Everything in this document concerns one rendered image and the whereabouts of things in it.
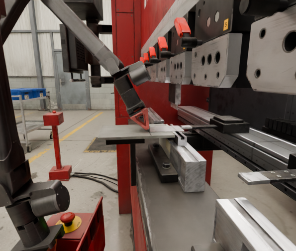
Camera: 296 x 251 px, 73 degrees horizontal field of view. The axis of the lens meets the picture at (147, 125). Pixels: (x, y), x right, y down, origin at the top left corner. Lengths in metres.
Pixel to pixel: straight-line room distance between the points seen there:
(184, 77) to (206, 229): 0.35
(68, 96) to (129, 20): 6.86
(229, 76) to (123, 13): 1.38
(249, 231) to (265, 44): 0.26
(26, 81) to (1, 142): 8.59
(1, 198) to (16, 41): 8.81
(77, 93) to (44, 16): 2.87
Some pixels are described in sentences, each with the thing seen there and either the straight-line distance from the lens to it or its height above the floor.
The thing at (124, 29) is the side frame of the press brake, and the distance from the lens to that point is 1.63.
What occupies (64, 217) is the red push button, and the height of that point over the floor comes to 0.81.
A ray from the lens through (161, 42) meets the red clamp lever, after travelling 0.65.
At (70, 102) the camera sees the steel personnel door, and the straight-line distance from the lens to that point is 8.32.
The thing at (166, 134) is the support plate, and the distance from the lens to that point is 0.70.
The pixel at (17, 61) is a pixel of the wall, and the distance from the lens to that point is 9.20.
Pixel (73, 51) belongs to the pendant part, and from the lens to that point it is 1.81.
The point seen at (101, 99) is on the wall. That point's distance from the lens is 7.97.
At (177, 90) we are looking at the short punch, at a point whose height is 1.15.
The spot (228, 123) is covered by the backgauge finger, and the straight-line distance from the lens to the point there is 0.83.
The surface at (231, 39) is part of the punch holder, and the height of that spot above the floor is 1.24.
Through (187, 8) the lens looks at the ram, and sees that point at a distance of 0.54.
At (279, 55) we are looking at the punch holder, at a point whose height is 1.21.
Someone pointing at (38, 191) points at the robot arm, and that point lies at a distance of 0.50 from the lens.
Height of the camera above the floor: 1.19
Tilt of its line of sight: 13 degrees down
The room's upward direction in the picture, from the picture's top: straight up
